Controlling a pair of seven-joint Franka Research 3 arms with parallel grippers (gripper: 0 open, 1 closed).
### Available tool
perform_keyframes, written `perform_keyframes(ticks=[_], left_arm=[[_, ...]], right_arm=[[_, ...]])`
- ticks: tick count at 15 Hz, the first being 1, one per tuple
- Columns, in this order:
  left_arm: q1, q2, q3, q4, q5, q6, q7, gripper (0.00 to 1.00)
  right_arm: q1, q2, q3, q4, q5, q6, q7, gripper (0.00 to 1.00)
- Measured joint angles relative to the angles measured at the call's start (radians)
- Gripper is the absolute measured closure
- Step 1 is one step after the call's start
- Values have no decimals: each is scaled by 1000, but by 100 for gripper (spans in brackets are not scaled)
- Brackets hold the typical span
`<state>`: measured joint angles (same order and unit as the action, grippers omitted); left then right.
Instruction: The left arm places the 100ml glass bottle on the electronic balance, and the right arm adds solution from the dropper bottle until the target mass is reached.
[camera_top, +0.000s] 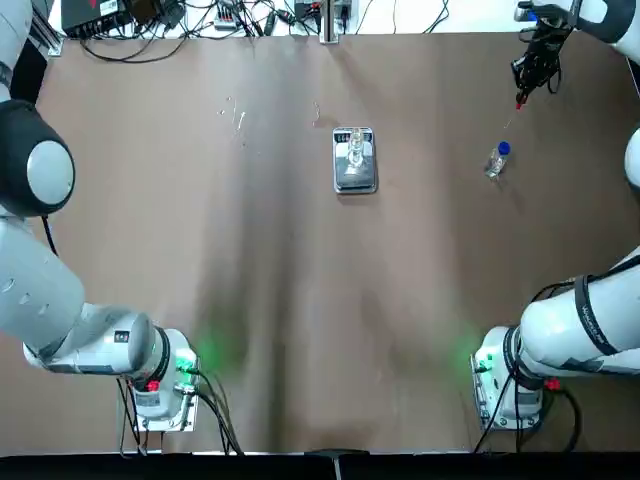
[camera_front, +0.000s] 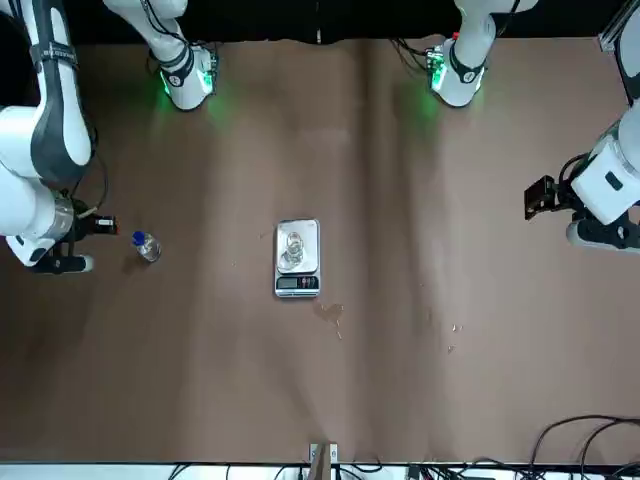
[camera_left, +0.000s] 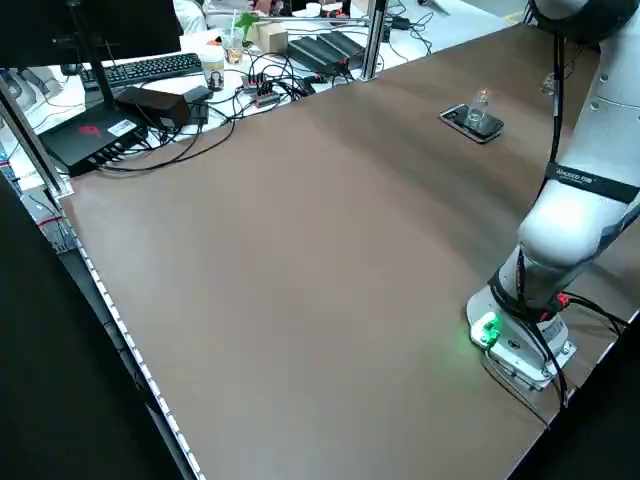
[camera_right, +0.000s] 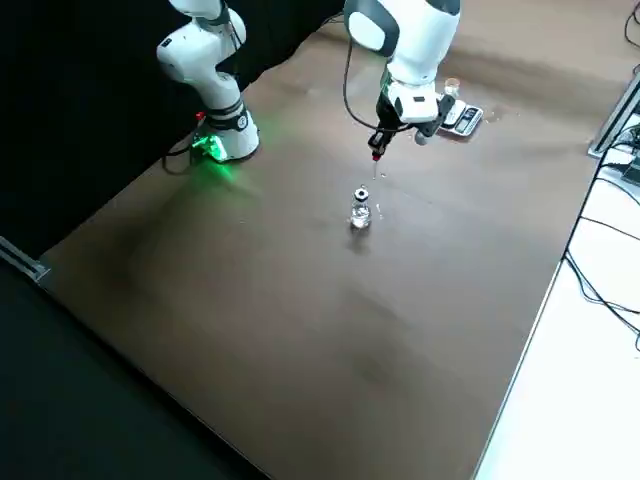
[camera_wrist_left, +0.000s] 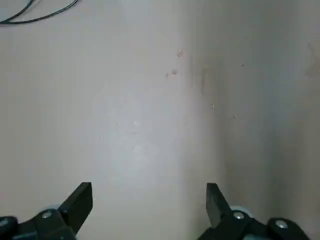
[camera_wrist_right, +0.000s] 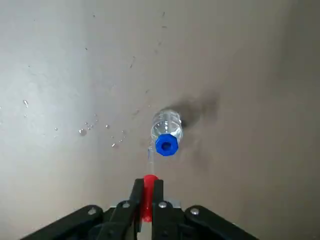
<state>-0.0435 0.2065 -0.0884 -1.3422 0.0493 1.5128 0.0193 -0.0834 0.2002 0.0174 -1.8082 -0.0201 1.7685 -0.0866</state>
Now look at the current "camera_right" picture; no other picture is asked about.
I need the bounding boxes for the clear dropper bottle blue cap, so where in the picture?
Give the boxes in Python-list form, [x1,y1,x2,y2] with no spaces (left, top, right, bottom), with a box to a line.
[348,185,373,231]

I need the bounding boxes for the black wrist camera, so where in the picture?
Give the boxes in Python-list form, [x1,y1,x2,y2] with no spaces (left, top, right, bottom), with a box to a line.
[413,94,455,147]

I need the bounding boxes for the base black cables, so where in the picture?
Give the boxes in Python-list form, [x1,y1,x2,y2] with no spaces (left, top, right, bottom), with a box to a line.
[162,137,204,176]

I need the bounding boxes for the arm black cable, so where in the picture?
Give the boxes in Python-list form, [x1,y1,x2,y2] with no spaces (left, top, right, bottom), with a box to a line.
[342,39,384,132]

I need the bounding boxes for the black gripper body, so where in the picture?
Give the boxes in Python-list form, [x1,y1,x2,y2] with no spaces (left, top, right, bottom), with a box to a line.
[375,87,401,134]

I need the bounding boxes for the black hanging cable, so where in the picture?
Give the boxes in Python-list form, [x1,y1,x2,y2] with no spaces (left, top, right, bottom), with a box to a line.
[622,0,640,49]

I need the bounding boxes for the aluminium profile post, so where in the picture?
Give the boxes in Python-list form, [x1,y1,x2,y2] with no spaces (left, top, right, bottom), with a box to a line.
[587,74,640,159]

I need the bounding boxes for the long black cable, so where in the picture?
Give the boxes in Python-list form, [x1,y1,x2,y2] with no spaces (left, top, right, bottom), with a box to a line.
[563,149,640,334]

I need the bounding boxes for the aluminium table edge rail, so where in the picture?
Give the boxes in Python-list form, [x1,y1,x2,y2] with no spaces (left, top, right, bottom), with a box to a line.
[0,234,51,284]

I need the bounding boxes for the silver electronic balance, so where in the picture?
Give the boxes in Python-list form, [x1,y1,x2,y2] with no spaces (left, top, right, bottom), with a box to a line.
[437,97,485,137]

